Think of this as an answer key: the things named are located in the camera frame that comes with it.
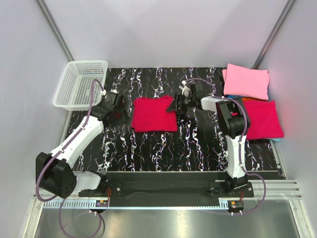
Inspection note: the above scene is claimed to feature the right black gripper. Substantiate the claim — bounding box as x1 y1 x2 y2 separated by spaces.
165 92 195 115

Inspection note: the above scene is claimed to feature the crimson t shirt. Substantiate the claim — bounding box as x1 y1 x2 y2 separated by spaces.
131 96 178 132
243 100 284 140

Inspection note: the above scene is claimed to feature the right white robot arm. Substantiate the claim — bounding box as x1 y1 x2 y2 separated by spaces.
166 80 251 197

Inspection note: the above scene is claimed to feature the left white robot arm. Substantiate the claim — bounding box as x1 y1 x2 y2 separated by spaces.
36 90 129 201

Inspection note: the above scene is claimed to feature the white plastic basket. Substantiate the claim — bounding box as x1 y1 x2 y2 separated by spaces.
53 59 108 111

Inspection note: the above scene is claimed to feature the black marble pattern mat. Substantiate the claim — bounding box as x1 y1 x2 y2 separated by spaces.
51 67 285 179

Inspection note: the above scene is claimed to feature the folded pink t shirt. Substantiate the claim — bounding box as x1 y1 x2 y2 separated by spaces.
222 64 270 101

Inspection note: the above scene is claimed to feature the folded orange t shirt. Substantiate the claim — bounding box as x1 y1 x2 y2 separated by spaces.
242 97 256 102

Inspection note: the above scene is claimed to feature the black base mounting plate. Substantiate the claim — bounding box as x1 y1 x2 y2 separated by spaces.
79 172 254 209

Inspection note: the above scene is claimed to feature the folded cyan t shirt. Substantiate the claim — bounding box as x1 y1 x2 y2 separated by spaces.
270 138 282 142

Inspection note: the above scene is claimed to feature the aluminium frame rail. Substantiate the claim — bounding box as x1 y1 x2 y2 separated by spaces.
33 180 303 199

